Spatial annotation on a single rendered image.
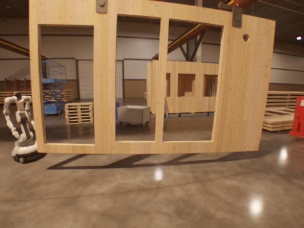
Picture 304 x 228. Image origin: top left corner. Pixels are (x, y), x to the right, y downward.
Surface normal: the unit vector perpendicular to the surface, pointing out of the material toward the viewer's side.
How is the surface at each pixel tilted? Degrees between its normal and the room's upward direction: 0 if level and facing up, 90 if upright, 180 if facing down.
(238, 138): 90
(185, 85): 90
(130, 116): 90
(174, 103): 90
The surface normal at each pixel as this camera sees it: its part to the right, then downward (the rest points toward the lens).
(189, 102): 0.22, 0.17
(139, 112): -0.36, 0.16
